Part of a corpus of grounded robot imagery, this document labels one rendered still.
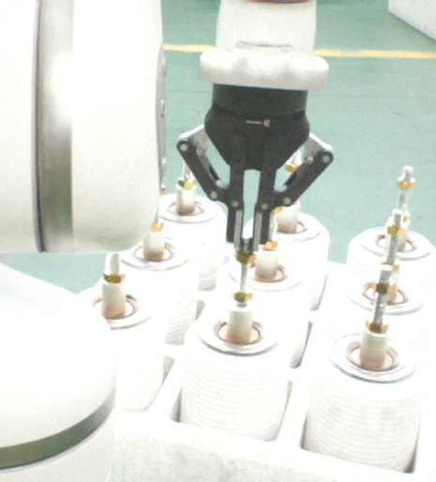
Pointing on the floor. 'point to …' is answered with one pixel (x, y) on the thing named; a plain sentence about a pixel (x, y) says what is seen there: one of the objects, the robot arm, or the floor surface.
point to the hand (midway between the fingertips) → (248, 227)
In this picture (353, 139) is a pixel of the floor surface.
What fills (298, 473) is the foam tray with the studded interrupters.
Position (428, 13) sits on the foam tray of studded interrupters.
